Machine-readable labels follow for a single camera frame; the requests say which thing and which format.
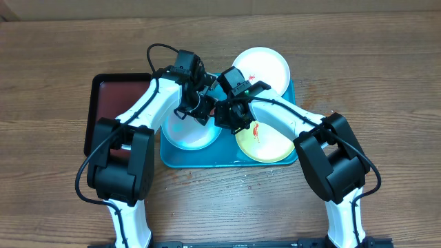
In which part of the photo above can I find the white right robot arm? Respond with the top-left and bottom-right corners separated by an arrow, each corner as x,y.
214,81 -> 382,247

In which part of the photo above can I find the pink white plate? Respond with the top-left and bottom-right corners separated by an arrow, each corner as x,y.
232,47 -> 291,96

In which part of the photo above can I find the light blue plate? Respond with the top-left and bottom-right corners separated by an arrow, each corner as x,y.
162,114 -> 221,151

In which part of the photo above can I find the teal plastic tray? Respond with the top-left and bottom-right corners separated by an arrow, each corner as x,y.
159,72 -> 298,169

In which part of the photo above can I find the yellow plate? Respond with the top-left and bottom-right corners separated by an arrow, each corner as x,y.
235,121 -> 294,163

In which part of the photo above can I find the dark red tray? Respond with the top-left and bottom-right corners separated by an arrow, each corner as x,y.
83,73 -> 152,156

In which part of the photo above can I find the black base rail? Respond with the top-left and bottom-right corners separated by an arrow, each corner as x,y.
88,237 -> 394,248

